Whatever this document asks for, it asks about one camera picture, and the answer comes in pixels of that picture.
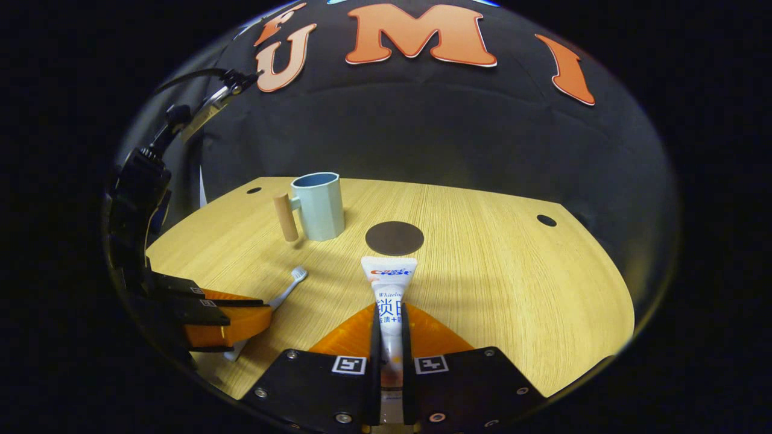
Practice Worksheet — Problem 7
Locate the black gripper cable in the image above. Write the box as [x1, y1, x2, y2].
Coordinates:
[154, 68, 233, 97]

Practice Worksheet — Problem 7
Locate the white toothbrush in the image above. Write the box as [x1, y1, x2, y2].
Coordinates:
[224, 267, 308, 362]

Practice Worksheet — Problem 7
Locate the black backdrop cloth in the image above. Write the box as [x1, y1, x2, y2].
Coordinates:
[115, 0, 679, 338]

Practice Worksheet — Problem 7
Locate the white toothpaste tube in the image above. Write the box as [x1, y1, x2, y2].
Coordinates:
[361, 256, 419, 426]

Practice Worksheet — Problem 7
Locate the blue cup with wooden handle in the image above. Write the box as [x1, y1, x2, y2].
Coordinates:
[273, 172, 346, 243]

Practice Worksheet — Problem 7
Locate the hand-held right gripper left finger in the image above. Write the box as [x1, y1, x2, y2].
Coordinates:
[241, 303, 382, 432]

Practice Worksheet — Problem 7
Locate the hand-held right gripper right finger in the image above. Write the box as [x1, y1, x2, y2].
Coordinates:
[401, 303, 546, 429]

